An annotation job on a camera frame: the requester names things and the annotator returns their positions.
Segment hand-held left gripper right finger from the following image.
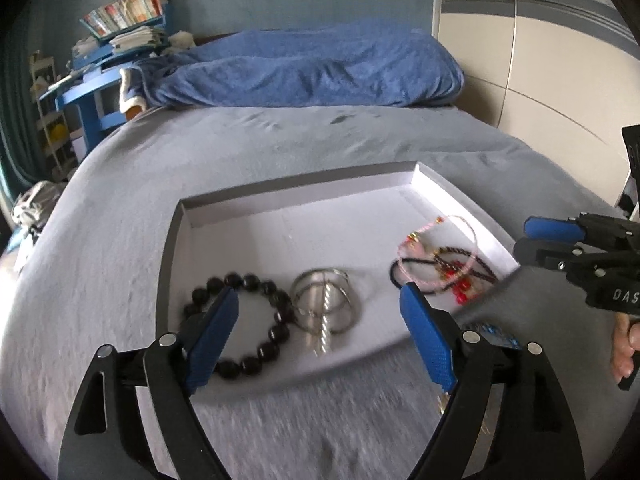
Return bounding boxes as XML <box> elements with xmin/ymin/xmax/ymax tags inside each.
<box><xmin>398</xmin><ymin>281</ymin><xmax>586</xmax><ymax>480</ymax></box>

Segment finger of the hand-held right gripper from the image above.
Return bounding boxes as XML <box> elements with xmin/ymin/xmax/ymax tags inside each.
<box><xmin>524</xmin><ymin>214</ymin><xmax>633</xmax><ymax>246</ymax></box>
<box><xmin>513</xmin><ymin>237</ymin><xmax>598</xmax><ymax>275</ymax></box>

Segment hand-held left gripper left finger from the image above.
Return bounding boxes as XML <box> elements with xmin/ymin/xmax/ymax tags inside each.
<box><xmin>57</xmin><ymin>286</ymin><xmax>240</xmax><ymax>480</ymax></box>

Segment black bead bracelet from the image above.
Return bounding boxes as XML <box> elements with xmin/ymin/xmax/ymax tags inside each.
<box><xmin>182</xmin><ymin>272</ymin><xmax>297</xmax><ymax>381</ymax></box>

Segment silver bangle rings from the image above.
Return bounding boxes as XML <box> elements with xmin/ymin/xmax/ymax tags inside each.
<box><xmin>290</xmin><ymin>268</ymin><xmax>362</xmax><ymax>336</ymax></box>

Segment pink bead bracelet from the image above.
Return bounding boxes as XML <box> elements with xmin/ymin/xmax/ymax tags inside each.
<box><xmin>397</xmin><ymin>214</ymin><xmax>481</xmax><ymax>292</ymax></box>

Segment white pearl hair clip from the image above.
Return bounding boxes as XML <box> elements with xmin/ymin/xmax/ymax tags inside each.
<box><xmin>310</xmin><ymin>280</ymin><xmax>338</xmax><ymax>360</ymax></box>

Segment grey cardboard box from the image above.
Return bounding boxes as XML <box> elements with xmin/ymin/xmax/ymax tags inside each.
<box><xmin>156</xmin><ymin>161</ymin><xmax>524</xmax><ymax>397</ymax></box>

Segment blue beaded jewelry piece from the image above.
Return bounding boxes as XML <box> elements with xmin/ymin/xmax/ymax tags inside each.
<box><xmin>472</xmin><ymin>323</ymin><xmax>507</xmax><ymax>347</ymax></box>

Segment person's right hand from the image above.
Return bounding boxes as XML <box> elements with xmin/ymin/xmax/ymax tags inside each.
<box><xmin>611</xmin><ymin>311</ymin><xmax>640</xmax><ymax>386</ymax></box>

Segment grey bed blanket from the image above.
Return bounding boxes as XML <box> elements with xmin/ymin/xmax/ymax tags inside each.
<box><xmin>0</xmin><ymin>104</ymin><xmax>640</xmax><ymax>480</ymax></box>

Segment cream wardrobe with grey stripe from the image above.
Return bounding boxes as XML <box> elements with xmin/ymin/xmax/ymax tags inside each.
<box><xmin>432</xmin><ymin>0</ymin><xmax>640</xmax><ymax>211</ymax></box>

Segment pile of light clothes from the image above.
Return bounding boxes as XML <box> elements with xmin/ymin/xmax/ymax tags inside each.
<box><xmin>10</xmin><ymin>181</ymin><xmax>69</xmax><ymax>235</ymax></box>

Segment blue desk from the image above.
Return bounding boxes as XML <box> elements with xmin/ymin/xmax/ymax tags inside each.
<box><xmin>39</xmin><ymin>15</ymin><xmax>168</xmax><ymax>162</ymax></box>

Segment white shelf unit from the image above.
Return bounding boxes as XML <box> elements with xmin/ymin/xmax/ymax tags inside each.
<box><xmin>28</xmin><ymin>51</ymin><xmax>77</xmax><ymax>182</ymax></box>

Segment blue pillow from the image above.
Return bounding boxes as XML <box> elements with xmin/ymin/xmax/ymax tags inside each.
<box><xmin>120</xmin><ymin>18</ymin><xmax>466</xmax><ymax>109</ymax></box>

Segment teal curtain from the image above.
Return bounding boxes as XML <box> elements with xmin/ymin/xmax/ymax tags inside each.
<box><xmin>0</xmin><ymin>30</ymin><xmax>43</xmax><ymax>203</ymax></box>

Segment stack of white papers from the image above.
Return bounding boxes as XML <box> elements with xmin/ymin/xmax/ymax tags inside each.
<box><xmin>107</xmin><ymin>27</ymin><xmax>168</xmax><ymax>52</ymax></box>

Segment row of colourful books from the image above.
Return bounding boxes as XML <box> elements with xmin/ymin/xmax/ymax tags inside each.
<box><xmin>80</xmin><ymin>0</ymin><xmax>169</xmax><ymax>39</ymax></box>

